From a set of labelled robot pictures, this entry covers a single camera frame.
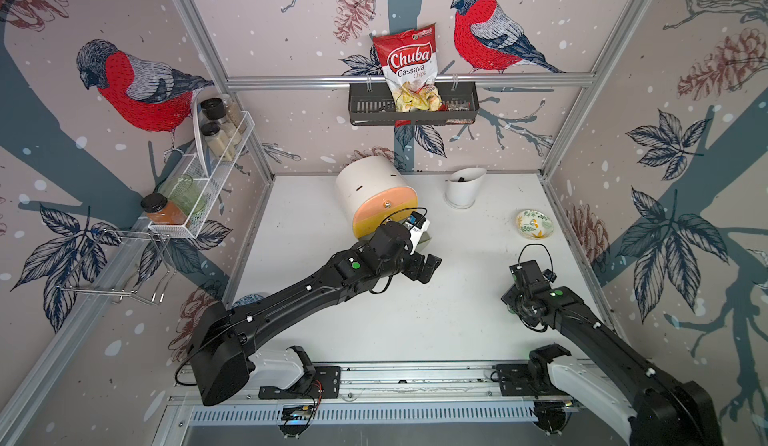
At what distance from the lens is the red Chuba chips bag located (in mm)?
797

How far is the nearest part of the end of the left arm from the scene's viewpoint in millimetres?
659

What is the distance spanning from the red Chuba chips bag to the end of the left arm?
437 mm
